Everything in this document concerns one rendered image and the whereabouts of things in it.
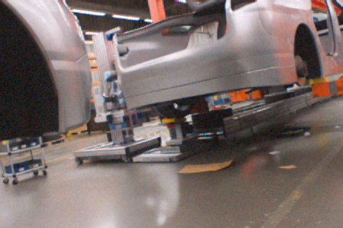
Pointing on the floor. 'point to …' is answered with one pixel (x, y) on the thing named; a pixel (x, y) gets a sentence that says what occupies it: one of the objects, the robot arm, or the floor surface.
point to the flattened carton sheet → (204, 167)
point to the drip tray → (291, 131)
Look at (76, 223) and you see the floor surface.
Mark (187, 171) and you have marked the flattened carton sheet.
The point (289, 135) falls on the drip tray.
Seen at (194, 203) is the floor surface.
